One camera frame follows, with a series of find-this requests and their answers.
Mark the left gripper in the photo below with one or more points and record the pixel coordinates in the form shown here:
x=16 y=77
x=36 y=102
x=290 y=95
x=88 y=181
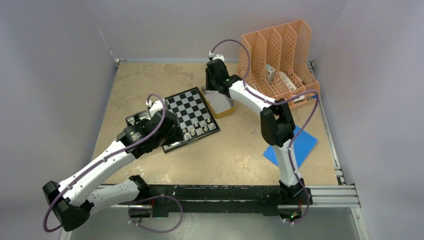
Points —
x=176 y=135

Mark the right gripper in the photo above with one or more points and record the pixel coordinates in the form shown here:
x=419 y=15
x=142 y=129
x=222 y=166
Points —
x=209 y=86

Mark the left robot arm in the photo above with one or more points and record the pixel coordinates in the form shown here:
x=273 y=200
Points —
x=73 y=200

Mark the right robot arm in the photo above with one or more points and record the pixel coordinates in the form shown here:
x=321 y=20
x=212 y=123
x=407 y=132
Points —
x=276 y=121

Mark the yellow tray of white pieces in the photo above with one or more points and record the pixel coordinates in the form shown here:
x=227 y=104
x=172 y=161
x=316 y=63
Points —
x=219 y=104

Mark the silver tray of black pieces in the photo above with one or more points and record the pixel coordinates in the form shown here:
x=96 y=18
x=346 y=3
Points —
x=137 y=117

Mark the black and white chessboard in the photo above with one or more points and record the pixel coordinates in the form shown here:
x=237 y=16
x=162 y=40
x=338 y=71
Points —
x=190 y=108

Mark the orange file organizer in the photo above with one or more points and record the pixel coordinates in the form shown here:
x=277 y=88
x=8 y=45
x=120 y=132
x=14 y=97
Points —
x=276 y=60

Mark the black base bar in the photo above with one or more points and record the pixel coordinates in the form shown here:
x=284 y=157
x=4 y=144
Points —
x=267 y=200

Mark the white stapler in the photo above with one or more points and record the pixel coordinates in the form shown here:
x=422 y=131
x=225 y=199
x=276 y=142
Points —
x=298 y=99

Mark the blue flat sheet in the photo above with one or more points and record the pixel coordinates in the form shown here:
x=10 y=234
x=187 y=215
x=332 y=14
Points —
x=303 y=146

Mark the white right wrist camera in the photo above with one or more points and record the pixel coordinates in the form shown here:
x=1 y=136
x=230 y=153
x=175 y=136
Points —
x=215 y=57

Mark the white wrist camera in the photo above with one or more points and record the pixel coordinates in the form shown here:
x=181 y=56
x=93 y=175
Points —
x=154 y=106
x=215 y=57

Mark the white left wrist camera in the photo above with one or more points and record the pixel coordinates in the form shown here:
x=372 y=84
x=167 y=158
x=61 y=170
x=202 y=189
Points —
x=154 y=106

